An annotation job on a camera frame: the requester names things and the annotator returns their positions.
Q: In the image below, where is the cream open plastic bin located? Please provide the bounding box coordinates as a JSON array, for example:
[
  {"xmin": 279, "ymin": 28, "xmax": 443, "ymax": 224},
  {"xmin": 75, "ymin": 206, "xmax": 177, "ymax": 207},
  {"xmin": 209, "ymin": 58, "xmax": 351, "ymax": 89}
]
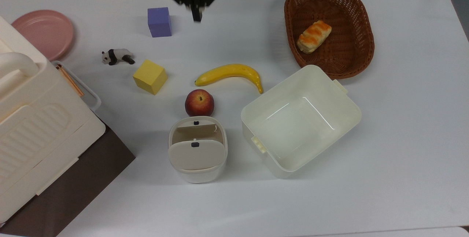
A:
[{"xmin": 241, "ymin": 65, "xmax": 362, "ymax": 179}]

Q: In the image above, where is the orange glazed bread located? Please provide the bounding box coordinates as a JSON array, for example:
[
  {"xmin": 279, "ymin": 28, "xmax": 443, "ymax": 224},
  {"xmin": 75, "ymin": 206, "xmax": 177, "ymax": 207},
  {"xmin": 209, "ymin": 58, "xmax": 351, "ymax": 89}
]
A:
[{"xmin": 297, "ymin": 20, "xmax": 332, "ymax": 54}]

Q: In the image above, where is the orange strip on storage box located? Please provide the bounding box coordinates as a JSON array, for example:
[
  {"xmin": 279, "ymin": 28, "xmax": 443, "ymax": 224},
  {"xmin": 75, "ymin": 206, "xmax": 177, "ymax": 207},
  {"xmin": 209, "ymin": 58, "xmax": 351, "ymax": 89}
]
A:
[{"xmin": 56, "ymin": 64, "xmax": 84, "ymax": 97}]

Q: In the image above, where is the brown wicker basket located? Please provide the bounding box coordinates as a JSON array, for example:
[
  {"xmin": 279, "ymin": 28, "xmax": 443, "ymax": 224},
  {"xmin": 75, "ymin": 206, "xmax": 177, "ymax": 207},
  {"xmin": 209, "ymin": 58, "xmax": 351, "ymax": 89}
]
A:
[{"xmin": 284, "ymin": 0, "xmax": 375, "ymax": 80}]

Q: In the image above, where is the small white lidded trash can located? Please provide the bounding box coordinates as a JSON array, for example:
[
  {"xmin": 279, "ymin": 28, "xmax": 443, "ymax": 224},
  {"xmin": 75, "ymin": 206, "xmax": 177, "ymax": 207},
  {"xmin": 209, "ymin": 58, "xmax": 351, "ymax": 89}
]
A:
[{"xmin": 168, "ymin": 117, "xmax": 228, "ymax": 184}]

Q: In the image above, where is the cream storage box with handles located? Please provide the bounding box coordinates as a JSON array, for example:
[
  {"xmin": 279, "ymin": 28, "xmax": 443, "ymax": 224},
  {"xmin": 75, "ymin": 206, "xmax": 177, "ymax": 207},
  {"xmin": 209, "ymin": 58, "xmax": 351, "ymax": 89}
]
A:
[{"xmin": 0, "ymin": 16, "xmax": 106, "ymax": 223}]

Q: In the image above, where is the panda toy figure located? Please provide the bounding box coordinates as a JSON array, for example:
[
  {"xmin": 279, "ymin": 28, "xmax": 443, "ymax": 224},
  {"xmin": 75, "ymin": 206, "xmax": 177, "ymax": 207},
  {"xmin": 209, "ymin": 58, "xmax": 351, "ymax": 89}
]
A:
[{"xmin": 101, "ymin": 48, "xmax": 135, "ymax": 66}]

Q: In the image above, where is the dark wood drawer cabinet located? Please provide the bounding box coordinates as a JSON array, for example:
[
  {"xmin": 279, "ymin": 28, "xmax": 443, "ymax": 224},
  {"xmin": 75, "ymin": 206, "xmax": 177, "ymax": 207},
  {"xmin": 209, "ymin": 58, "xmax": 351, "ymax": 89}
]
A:
[{"xmin": 0, "ymin": 122, "xmax": 136, "ymax": 237}]

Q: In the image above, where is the red apple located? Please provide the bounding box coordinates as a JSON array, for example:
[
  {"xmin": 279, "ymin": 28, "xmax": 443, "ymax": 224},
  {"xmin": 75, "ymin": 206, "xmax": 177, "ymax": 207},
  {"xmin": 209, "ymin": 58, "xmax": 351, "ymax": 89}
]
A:
[{"xmin": 185, "ymin": 89, "xmax": 215, "ymax": 117}]

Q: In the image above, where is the pink plate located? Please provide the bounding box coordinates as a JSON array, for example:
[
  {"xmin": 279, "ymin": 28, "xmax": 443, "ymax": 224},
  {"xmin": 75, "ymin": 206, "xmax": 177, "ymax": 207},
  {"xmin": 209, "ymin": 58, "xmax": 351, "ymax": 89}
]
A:
[{"xmin": 11, "ymin": 10, "xmax": 74, "ymax": 62}]

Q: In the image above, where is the purple cube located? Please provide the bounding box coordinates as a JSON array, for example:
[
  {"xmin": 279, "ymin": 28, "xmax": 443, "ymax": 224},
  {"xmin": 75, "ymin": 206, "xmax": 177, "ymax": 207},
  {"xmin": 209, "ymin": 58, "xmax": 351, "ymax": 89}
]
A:
[{"xmin": 147, "ymin": 7, "xmax": 173, "ymax": 38}]

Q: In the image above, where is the yellow banana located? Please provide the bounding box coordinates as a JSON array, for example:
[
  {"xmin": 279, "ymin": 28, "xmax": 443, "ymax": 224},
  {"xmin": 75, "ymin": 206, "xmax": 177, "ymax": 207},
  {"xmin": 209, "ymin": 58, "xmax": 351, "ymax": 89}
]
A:
[{"xmin": 195, "ymin": 64, "xmax": 264, "ymax": 94}]

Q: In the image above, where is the yellow cube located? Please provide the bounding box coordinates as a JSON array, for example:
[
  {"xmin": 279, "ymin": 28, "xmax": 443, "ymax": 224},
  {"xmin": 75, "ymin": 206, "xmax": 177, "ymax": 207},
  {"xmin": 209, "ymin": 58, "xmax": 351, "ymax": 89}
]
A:
[{"xmin": 133, "ymin": 59, "xmax": 168, "ymax": 95}]

